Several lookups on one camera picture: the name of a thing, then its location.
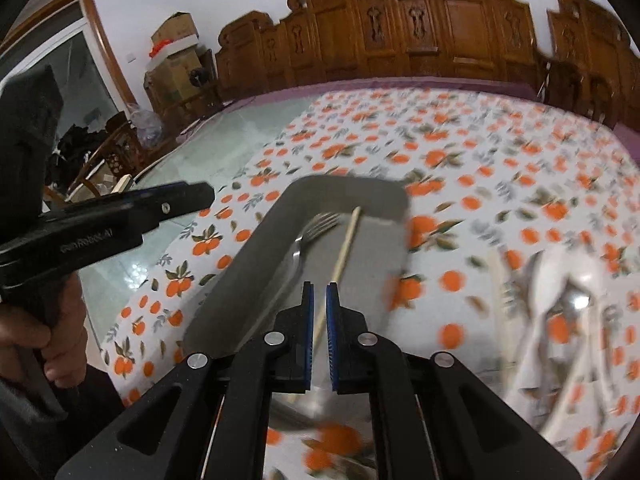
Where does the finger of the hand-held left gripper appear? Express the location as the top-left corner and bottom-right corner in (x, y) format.
(122, 182), (216, 235)

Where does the metal tray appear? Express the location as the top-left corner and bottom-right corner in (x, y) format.
(182, 175), (413, 433)

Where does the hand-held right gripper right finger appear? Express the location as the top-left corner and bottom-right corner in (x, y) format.
(325, 281), (585, 480)

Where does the large cardboard box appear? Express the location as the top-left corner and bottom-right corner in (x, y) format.
(144, 50), (217, 111)

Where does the brown cardboard box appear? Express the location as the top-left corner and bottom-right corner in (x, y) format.
(151, 12), (199, 47)

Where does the glass sliding door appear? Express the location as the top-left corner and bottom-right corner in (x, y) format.
(0, 0), (137, 131)

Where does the metal fork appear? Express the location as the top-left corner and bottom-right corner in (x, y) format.
(257, 212), (341, 343)

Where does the wooden chair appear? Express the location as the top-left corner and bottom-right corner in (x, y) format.
(64, 114), (147, 198)

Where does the white flat box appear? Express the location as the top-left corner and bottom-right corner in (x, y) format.
(149, 35), (201, 69)

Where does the pile of black clothes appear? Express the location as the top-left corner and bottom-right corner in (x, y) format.
(54, 122), (109, 167)

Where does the person's left hand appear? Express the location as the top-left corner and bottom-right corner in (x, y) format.
(0, 276), (89, 382)

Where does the orange print tablecloth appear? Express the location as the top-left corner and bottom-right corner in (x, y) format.
(100, 87), (640, 480)

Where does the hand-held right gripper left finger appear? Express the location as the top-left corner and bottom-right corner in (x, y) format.
(54, 281), (315, 480)

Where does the long carved wooden sofa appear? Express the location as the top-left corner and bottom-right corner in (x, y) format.
(215, 0), (545, 106)

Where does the clear plastic bag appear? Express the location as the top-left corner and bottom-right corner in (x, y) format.
(130, 104), (164, 150)

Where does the white plastic spoon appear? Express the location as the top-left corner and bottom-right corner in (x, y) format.
(510, 255), (556, 396)
(540, 247), (609, 441)

